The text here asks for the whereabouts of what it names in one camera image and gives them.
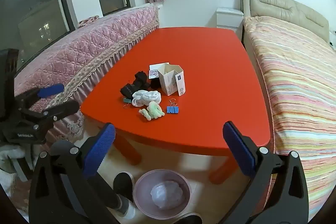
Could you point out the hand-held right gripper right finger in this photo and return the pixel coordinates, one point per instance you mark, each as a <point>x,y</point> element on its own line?
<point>240,150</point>

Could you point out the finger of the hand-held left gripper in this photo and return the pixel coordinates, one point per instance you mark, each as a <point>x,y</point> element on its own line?
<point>63,108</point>
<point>51,90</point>

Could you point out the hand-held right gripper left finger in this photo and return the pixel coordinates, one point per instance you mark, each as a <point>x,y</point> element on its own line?
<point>101,150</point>

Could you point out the pink round bin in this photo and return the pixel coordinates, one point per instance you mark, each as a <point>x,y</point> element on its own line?
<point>141,187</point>

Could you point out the black printed sock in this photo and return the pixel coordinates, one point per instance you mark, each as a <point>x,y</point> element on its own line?
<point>128,91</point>

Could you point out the green fuzzy sock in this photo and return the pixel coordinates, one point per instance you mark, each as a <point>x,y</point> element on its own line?
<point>153,111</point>

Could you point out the white cloth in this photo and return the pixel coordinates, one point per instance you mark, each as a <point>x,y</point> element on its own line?
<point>145,97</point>
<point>10,154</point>

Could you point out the blue binder clip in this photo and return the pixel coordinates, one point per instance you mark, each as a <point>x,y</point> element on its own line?
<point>172,109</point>

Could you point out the black cloth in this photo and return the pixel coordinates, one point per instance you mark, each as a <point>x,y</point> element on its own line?
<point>141,79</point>

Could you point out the white paper carton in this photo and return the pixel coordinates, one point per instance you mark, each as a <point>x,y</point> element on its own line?
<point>168,79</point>

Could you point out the white box purple print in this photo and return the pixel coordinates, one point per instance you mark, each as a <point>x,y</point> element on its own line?
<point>153,67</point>

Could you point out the black shoe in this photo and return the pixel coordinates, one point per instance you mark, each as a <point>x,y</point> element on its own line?
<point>123,184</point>
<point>190,220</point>

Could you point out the pink quilted cover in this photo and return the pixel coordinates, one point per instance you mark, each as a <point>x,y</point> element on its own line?
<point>78,50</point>

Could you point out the pink floral cushion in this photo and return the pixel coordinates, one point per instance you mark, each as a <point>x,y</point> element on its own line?
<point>88,21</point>

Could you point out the clear plastic bag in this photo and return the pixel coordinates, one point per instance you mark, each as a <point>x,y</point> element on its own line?
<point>166,193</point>

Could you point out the large glass window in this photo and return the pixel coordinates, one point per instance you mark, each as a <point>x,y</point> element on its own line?
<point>36,8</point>

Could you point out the striped bed mattress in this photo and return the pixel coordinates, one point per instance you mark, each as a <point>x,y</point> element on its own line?
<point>296,87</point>

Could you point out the red table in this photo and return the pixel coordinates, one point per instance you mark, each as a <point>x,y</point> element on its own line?
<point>210,69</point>

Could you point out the white nightstand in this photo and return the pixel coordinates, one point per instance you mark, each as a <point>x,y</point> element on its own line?
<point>228,16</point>

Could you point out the beige padded headboard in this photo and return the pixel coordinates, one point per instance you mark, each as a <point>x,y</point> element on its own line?
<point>278,5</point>

